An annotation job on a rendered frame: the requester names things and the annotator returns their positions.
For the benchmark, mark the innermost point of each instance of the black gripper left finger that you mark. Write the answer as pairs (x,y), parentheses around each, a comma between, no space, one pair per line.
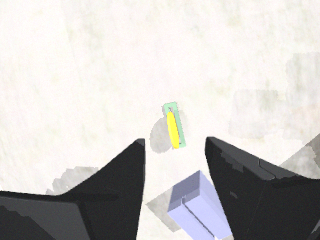
(106,206)

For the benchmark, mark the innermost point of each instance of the grey box side wall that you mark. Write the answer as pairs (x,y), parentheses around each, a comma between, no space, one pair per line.
(191,183)

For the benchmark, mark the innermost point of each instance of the pale green rectangular frame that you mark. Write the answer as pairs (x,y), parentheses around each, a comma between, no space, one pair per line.
(181,133)

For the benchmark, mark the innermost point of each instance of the gold coin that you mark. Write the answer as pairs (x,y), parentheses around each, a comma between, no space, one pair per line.
(172,128)

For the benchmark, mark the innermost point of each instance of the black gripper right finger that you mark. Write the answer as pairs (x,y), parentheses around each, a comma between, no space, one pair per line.
(262,201)

